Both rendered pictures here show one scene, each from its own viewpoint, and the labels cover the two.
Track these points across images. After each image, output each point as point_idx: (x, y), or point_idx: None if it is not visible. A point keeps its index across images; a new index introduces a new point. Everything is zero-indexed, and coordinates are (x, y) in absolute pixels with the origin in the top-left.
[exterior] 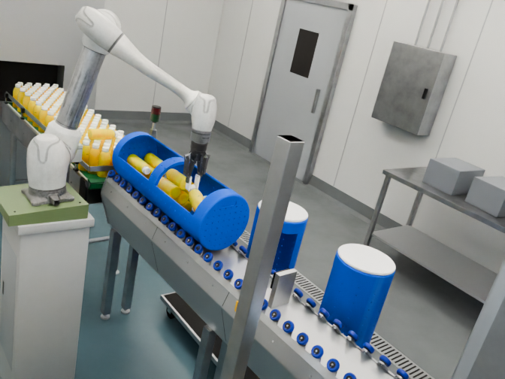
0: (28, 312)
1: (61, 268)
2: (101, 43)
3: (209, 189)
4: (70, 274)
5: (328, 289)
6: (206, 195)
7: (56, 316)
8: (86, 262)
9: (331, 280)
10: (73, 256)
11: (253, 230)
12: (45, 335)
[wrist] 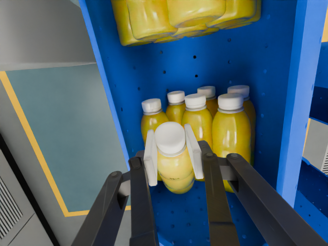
0: (16, 69)
1: (5, 68)
2: None
3: (289, 30)
4: (26, 66)
5: (297, 202)
6: (235, 101)
7: (51, 65)
8: (34, 63)
9: (306, 213)
10: (4, 67)
11: (319, 79)
12: (53, 66)
